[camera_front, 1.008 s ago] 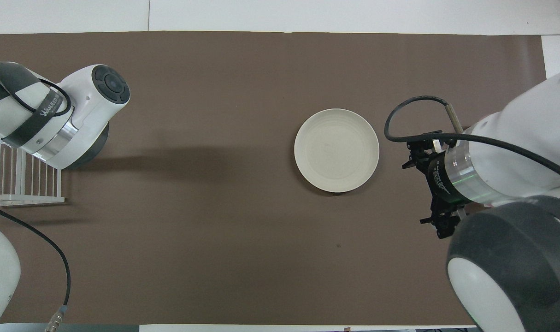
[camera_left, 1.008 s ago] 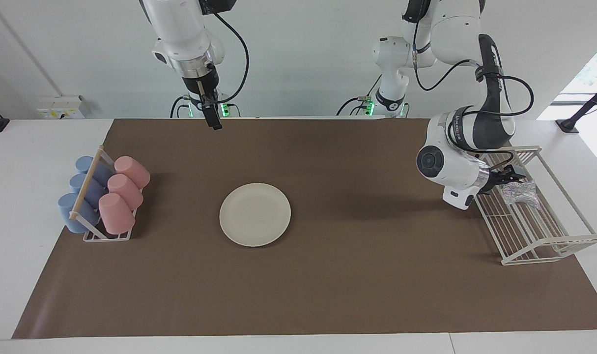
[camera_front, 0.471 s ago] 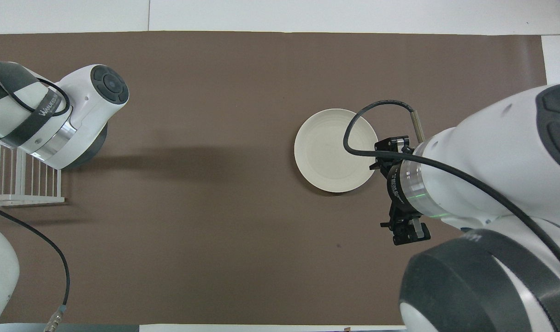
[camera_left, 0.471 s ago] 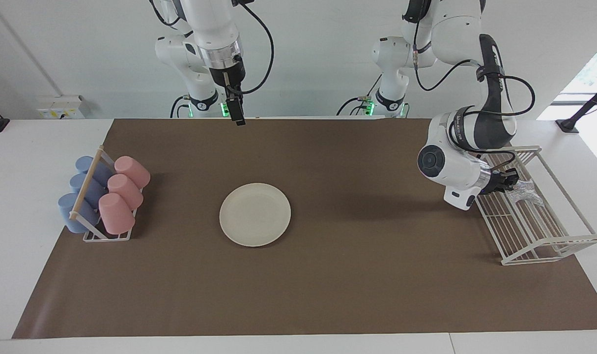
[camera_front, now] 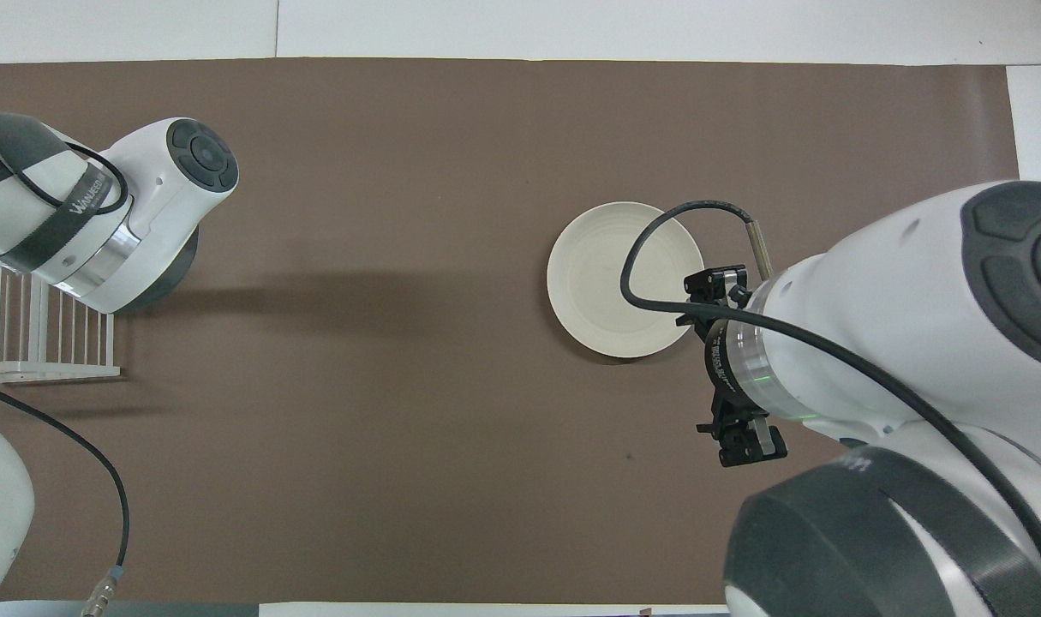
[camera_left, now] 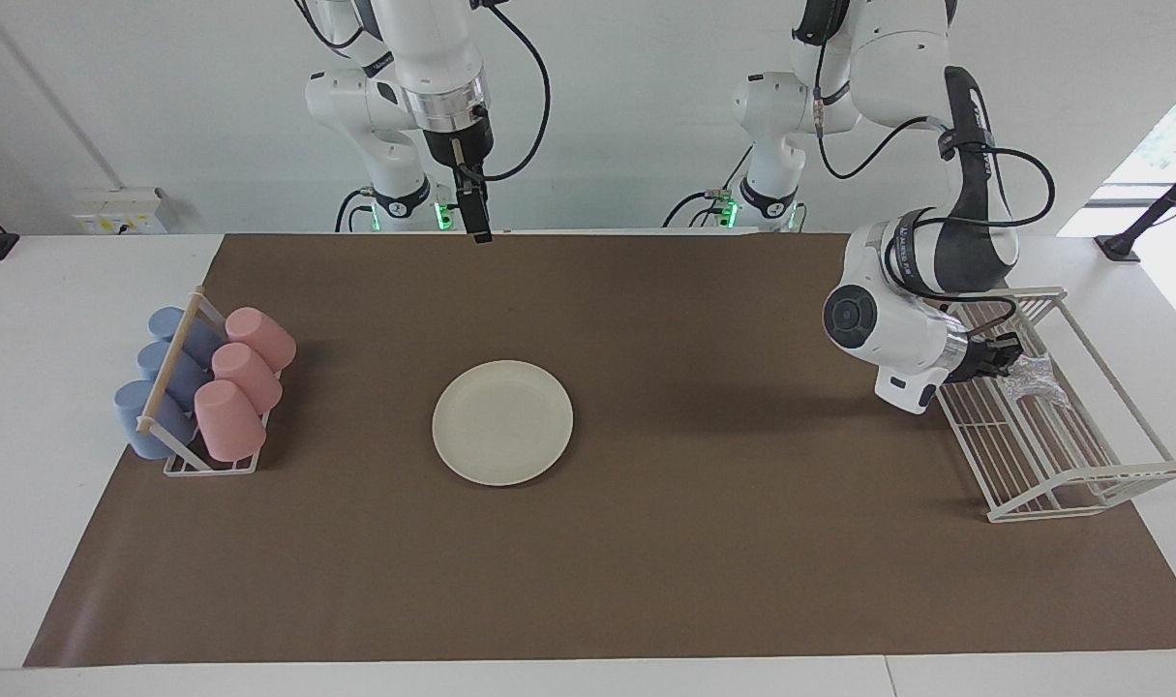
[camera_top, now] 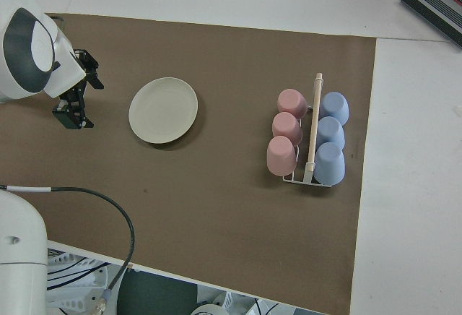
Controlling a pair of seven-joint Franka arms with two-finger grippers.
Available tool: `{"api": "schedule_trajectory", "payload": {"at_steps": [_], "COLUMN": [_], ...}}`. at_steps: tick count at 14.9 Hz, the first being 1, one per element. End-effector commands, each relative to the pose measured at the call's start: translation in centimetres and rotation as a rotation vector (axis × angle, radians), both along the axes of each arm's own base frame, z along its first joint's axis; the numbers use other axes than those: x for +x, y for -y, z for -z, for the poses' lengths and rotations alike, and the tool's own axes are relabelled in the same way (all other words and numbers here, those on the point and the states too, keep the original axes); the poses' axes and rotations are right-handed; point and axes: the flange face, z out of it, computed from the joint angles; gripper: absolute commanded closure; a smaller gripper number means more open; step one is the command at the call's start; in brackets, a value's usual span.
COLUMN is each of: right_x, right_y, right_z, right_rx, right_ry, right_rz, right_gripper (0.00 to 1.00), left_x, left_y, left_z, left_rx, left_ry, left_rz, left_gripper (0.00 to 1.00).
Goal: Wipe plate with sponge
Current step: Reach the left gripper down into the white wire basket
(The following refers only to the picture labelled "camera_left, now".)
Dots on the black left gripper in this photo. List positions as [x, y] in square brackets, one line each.
[980, 360]

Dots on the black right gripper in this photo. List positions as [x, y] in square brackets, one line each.
[467, 155]

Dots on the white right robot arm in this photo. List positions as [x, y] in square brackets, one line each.
[433, 48]

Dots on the cream round plate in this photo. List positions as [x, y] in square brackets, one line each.
[502, 423]

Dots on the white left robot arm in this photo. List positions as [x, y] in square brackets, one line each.
[897, 329]

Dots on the brown table mat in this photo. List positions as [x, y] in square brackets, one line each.
[704, 561]

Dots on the white wall socket box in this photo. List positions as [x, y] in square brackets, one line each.
[118, 213]

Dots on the pink plastic cup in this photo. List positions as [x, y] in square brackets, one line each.
[260, 337]
[247, 378]
[227, 422]

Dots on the blue plastic cup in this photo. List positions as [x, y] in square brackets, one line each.
[200, 337]
[142, 421]
[186, 373]

